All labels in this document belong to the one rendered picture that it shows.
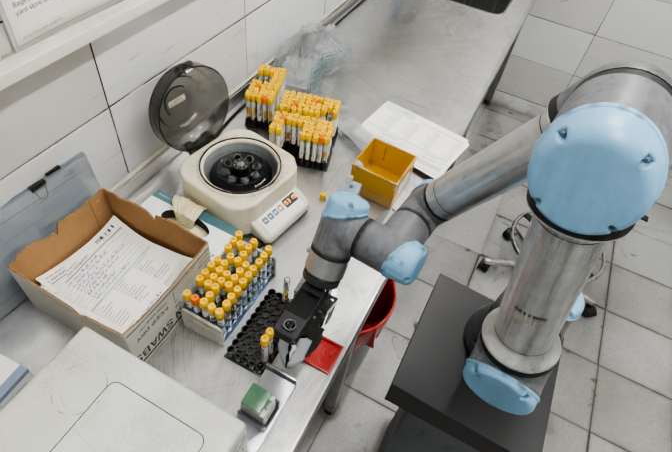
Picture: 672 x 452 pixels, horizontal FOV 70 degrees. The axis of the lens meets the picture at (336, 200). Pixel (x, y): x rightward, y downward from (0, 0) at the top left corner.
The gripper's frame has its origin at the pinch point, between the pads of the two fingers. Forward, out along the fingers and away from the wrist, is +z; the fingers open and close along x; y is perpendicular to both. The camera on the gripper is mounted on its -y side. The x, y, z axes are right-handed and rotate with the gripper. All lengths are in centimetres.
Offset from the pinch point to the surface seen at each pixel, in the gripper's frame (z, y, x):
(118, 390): -9.9, -32.8, 12.0
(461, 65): -63, 119, 4
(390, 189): -28, 44, 1
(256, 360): 2.8, 0.1, 6.0
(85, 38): -44, -4, 56
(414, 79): -53, 102, 16
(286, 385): 2.4, -2.2, -1.9
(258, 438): 7.6, -11.2, -2.5
